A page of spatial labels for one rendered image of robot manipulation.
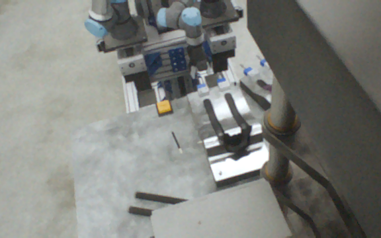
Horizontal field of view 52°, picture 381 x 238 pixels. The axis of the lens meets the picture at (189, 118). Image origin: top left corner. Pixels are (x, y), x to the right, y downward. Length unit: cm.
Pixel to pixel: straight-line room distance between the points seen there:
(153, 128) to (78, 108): 147
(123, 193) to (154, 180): 15
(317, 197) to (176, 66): 135
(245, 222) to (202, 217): 10
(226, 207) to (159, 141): 102
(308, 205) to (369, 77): 74
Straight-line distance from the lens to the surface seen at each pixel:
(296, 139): 98
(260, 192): 98
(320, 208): 117
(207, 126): 182
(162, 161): 186
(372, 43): 51
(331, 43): 51
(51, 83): 369
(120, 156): 193
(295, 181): 120
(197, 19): 165
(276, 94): 91
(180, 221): 96
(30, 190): 305
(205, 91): 193
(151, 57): 219
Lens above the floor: 233
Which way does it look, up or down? 51 degrees down
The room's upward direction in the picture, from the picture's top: 11 degrees counter-clockwise
